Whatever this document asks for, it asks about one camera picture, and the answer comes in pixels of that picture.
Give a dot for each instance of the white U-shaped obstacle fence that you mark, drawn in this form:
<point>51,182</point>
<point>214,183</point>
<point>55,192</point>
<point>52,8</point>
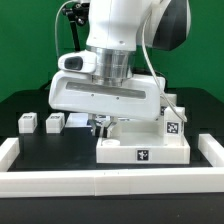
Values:
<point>113,182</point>

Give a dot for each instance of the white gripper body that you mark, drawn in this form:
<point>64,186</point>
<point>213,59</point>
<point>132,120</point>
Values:
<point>74,89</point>

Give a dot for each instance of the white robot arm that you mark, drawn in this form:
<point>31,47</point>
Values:
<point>100,80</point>

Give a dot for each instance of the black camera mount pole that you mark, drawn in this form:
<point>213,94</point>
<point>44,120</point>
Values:
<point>77,15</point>

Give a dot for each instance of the white square table top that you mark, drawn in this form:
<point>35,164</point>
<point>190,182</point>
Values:
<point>139,142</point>

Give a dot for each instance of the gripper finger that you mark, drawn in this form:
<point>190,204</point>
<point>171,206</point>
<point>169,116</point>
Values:
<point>109,128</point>
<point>95,124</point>

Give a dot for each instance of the white AprilTag base sheet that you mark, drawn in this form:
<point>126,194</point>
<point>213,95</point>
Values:
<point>76,120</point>

